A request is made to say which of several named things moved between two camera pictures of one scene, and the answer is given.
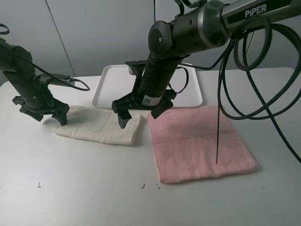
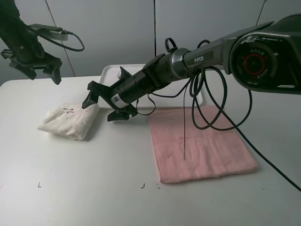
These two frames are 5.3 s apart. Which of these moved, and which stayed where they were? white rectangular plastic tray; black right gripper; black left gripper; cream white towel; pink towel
Moved: black left gripper; cream white towel; black right gripper
Stayed: white rectangular plastic tray; pink towel
